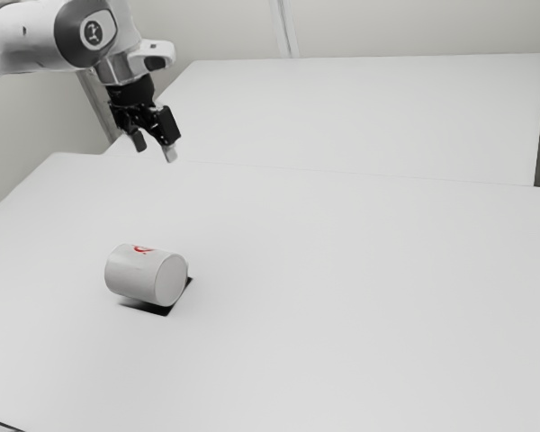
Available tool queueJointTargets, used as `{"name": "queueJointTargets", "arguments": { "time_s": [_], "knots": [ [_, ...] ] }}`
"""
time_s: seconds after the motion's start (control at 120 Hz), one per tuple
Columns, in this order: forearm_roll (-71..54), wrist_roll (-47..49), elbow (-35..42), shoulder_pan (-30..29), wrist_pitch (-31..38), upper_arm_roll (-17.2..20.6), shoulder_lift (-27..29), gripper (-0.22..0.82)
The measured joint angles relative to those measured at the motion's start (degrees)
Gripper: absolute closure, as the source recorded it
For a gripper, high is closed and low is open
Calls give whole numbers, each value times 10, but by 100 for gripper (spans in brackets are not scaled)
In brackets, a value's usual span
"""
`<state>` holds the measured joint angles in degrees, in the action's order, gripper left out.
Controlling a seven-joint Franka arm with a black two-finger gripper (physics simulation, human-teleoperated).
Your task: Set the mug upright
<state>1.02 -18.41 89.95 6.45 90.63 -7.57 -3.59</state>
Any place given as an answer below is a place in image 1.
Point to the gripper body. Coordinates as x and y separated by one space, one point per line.
130 101

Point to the white mug with red print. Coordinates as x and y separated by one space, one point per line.
145 279

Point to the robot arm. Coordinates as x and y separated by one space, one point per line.
36 40

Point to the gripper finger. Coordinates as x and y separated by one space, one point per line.
167 130
137 140

